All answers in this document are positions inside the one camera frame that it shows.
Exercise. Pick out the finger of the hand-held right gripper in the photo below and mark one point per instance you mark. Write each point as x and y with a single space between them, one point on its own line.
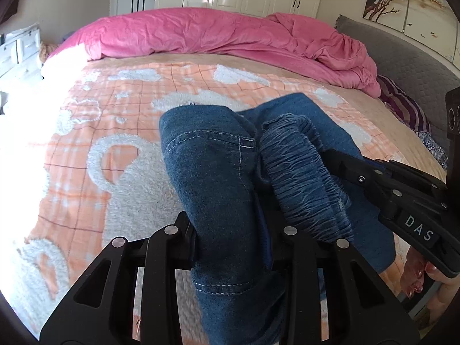
417 181
355 178

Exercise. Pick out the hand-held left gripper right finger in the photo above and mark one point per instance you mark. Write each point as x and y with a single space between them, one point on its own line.
266 248

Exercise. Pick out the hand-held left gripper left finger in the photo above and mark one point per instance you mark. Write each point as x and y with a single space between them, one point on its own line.
183 248

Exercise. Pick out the blue denim pants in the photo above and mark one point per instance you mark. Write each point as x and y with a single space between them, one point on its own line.
215 187

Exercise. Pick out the person's right hand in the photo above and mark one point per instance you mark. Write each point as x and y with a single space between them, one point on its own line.
417 276

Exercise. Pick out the blue patterned pillow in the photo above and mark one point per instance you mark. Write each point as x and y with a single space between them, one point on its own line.
433 149

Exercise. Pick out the purple striped pillow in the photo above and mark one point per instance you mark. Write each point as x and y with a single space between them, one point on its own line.
402 104

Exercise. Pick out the grey padded headboard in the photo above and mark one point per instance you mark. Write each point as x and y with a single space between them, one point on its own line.
413 64

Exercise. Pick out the orange and white fleece blanket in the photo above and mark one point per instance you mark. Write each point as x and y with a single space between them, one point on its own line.
107 122

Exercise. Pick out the pink duvet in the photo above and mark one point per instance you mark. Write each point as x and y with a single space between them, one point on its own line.
215 32

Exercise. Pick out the white dresser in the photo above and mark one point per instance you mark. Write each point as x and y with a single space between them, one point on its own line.
21 46

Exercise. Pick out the blossom wall painting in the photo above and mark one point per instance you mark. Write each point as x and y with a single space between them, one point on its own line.
402 0

